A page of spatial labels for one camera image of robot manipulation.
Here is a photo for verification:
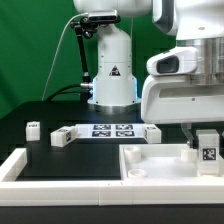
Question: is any white cable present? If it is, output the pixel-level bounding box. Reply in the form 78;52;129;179
41;12;90;102

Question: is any grey rear camera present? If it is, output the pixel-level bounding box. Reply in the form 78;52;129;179
88;10;120;23

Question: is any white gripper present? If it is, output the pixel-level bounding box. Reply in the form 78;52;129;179
141;76;224;148

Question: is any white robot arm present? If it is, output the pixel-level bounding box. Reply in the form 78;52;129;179
73;0;224;126

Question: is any white fiducial tag sheet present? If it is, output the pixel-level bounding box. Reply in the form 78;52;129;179
76;124;143;139

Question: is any white U-shaped fence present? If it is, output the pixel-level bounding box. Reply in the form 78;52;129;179
0;148;224;206

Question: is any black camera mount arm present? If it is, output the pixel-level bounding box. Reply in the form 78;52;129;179
70;20;96;83

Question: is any black cable bundle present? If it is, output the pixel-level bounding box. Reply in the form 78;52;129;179
45;83;84;102

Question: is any white square tabletop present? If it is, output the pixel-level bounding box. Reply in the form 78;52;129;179
118;143;224;183

